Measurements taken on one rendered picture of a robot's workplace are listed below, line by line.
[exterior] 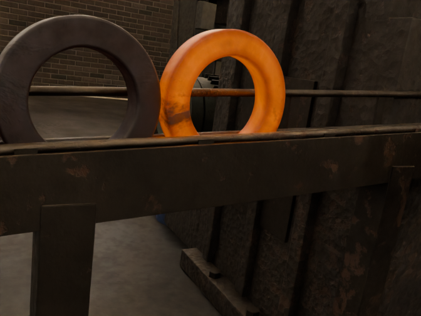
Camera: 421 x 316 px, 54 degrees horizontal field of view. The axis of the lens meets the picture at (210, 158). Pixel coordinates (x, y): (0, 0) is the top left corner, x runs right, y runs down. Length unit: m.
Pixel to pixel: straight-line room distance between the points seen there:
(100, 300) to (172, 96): 0.95
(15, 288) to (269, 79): 1.09
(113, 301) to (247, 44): 0.99
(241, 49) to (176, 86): 0.10
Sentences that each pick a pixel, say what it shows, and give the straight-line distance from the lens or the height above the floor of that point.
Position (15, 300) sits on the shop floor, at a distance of 1.39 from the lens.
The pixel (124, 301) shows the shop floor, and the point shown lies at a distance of 1.36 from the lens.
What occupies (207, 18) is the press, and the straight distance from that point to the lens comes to 5.05.
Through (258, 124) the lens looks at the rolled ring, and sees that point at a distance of 0.59.
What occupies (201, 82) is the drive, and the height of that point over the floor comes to 0.65.
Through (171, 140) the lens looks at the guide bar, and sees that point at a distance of 0.50.
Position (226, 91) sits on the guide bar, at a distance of 0.62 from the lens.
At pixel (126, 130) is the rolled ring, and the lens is 0.51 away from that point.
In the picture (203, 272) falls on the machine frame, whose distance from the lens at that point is 1.42.
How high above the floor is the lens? 0.73
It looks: 13 degrees down
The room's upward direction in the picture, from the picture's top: 8 degrees clockwise
